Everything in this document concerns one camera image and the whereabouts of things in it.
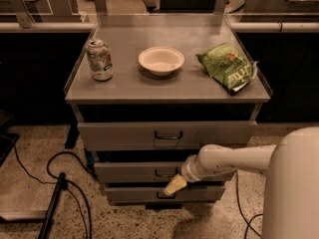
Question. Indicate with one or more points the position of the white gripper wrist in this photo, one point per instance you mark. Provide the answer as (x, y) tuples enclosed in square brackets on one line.
[(189, 170)]

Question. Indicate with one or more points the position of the grey drawer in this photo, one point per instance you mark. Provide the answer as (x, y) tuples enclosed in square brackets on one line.
[(103, 136), (198, 192), (137, 172)]

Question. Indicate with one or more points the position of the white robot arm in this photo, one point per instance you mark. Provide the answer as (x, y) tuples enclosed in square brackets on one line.
[(291, 168)]

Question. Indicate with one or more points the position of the grey drawer cabinet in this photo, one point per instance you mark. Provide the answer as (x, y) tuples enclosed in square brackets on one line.
[(134, 94)]

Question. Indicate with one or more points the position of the white paper bowl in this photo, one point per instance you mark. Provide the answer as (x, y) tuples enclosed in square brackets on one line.
[(161, 61)]

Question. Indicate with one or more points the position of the green chip bag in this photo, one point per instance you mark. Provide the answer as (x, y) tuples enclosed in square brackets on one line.
[(229, 67)]

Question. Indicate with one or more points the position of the black power strip bar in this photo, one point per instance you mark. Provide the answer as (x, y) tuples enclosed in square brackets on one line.
[(46, 225)]

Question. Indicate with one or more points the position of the crushed soda can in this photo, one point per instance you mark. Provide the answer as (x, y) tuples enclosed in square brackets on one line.
[(99, 58)]

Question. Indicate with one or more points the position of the white railing pipe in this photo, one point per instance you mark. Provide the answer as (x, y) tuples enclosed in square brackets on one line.
[(298, 27)]

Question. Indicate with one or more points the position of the dark object left edge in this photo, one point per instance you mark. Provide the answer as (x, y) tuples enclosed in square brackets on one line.
[(7, 138)]

